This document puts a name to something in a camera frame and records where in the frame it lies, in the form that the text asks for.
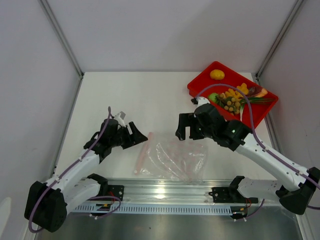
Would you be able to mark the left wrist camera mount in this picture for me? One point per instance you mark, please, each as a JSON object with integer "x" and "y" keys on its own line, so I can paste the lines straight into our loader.
{"x": 120, "y": 118}

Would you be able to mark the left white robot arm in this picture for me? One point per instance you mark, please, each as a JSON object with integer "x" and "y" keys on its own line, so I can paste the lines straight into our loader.
{"x": 50, "y": 202}

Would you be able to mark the aluminium frame rail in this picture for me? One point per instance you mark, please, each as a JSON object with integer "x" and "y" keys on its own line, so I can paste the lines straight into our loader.
{"x": 165, "y": 192}

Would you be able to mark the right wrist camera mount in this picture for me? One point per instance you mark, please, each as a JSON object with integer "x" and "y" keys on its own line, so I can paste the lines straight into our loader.
{"x": 199, "y": 101}

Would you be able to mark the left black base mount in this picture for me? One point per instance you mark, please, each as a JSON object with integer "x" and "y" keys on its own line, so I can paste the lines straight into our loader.
{"x": 106, "y": 189}

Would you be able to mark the red brown meat slice toy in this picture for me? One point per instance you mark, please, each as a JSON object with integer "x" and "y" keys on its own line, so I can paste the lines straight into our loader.
{"x": 256, "y": 92}

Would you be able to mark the brown longan bunch toy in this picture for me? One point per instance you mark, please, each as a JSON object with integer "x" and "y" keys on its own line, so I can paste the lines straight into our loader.
{"x": 228, "y": 103}

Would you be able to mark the yellow potato toy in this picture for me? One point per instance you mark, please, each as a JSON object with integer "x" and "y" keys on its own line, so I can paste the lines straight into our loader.
{"x": 217, "y": 74}

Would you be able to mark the corner aluminium post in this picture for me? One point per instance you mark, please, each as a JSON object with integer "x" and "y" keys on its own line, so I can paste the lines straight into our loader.
{"x": 288, "y": 23}
{"x": 56, "y": 27}

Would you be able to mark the green vegetable toy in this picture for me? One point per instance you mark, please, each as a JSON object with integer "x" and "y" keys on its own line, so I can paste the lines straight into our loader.
{"x": 214, "y": 97}

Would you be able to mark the right corner aluminium post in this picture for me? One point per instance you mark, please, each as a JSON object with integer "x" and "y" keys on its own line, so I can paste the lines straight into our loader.
{"x": 288, "y": 23}

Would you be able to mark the white slotted cable duct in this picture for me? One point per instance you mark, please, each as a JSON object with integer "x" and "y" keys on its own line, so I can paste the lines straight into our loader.
{"x": 161, "y": 209}

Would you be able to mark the yellow ginger toy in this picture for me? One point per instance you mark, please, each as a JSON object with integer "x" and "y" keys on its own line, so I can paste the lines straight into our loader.
{"x": 235, "y": 93}

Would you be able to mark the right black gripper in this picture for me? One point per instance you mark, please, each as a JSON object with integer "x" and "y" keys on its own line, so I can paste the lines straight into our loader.
{"x": 186, "y": 120}

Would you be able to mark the left corner aluminium post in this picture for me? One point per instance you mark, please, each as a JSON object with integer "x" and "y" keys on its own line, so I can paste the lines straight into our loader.
{"x": 56, "y": 27}

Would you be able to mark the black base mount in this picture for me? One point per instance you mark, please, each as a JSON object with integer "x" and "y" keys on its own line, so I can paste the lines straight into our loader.
{"x": 106, "y": 189}
{"x": 225, "y": 193}

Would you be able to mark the clear pink zip top bag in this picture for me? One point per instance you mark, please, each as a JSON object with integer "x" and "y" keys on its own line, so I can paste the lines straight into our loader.
{"x": 164, "y": 156}

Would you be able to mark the green onion toy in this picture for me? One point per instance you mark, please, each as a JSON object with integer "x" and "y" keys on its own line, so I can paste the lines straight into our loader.
{"x": 252, "y": 100}

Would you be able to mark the red plastic tray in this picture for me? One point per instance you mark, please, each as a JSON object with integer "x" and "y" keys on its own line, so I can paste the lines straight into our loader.
{"x": 232, "y": 78}

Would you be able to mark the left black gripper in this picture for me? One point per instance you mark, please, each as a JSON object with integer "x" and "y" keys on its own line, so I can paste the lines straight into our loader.
{"x": 133, "y": 139}

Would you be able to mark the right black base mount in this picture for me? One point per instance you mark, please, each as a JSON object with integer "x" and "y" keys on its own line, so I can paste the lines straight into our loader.
{"x": 225, "y": 193}

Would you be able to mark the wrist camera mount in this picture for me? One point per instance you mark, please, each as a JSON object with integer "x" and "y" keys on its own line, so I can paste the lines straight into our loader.
{"x": 120, "y": 118}
{"x": 199, "y": 101}

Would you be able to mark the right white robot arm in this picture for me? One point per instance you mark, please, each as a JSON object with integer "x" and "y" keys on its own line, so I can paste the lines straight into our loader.
{"x": 294, "y": 185}

